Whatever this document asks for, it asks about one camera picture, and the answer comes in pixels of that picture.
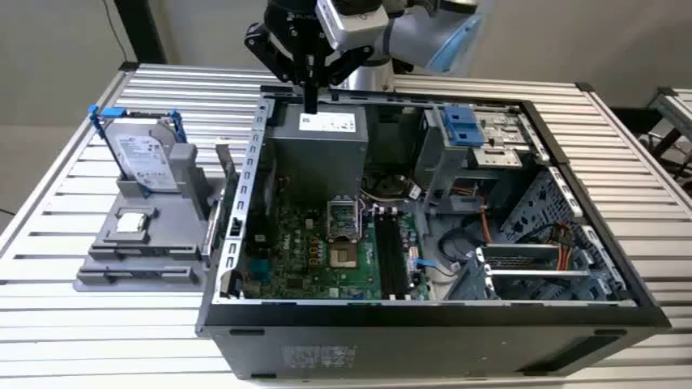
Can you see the large black square chip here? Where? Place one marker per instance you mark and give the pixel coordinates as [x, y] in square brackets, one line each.
[295, 283]

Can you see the blue drive latch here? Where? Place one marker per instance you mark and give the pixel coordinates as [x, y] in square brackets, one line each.
[462, 125]

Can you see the black RAM slot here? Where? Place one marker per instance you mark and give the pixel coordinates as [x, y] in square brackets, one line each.
[390, 253]
[403, 253]
[382, 253]
[397, 253]

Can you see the CPU socket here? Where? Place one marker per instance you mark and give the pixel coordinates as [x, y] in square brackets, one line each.
[345, 255]

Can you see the black case fan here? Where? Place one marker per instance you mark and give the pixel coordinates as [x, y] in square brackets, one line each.
[262, 210]

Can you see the black open PC case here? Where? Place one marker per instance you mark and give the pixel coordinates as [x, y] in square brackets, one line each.
[379, 352]

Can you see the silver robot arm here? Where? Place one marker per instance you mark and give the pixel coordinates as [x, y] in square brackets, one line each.
[411, 36]

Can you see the grey power supply unit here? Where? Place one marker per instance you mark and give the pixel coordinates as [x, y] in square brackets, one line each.
[319, 162]

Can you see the green motherboard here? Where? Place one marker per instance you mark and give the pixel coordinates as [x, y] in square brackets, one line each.
[295, 221]

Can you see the grey parts rack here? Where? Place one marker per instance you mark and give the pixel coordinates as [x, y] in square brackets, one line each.
[167, 227]

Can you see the RAM stick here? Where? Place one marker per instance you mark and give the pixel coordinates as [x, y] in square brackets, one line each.
[143, 251]
[146, 273]

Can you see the black vertical post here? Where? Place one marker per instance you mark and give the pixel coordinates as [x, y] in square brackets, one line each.
[146, 32]

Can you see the blue port connector block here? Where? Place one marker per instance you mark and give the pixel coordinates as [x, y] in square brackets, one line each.
[259, 270]

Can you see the silver optical drive cage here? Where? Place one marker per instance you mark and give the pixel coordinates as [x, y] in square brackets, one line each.
[498, 158]

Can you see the silver CPU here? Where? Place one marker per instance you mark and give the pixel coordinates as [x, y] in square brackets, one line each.
[131, 222]

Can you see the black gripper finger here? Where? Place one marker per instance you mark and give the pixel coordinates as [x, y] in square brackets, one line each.
[351, 61]
[270, 56]

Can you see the green graphics card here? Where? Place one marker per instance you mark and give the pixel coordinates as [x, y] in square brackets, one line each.
[231, 188]

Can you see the hard disk in blue carrier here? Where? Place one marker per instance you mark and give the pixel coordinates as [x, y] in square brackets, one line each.
[143, 158]

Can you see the grey disk bay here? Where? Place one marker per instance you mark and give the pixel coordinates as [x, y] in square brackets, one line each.
[519, 261]

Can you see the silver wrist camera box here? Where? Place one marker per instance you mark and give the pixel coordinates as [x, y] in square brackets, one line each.
[351, 24]

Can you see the neighbouring metal slat table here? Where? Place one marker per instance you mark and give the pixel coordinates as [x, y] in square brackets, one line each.
[673, 99]

